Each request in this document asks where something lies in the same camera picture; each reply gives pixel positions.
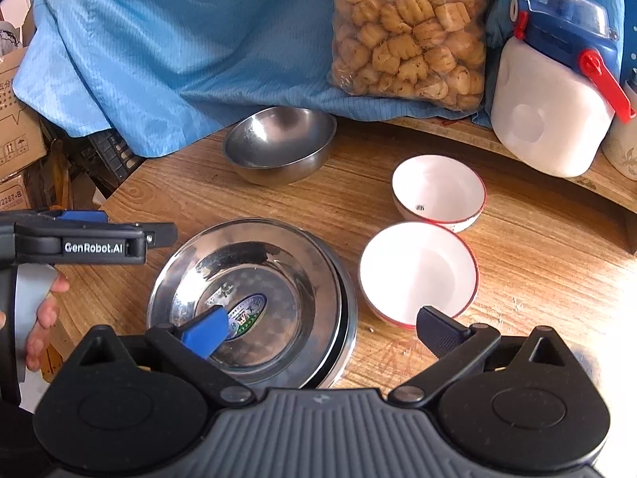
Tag white bowl red rim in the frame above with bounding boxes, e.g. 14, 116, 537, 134
358, 222, 479, 329
391, 154, 487, 233

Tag shiny steel plate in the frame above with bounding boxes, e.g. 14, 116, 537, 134
147, 218, 341, 394

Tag steel mixing bowl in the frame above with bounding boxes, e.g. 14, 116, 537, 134
223, 107, 337, 187

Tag person's left hand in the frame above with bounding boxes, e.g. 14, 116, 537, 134
1, 264, 69, 373

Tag cardboard box lower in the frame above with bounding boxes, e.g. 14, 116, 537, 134
0, 174, 31, 212

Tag cardboard box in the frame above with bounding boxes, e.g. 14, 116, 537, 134
0, 174, 31, 212
0, 47, 47, 180

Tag cardboard box upper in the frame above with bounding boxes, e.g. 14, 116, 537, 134
0, 47, 47, 180

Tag black keyboard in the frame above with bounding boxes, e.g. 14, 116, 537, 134
88, 128, 145, 184

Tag wooden shelf riser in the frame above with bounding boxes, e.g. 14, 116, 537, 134
388, 117, 636, 255

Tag blue cloth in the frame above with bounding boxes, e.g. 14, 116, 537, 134
11, 0, 629, 160

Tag white floral ceramic cup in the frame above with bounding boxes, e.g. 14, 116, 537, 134
601, 67, 637, 182

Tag white jug blue lid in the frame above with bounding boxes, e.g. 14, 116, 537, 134
490, 0, 636, 173

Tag bag of biscuits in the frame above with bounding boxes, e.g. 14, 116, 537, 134
329, 0, 489, 112

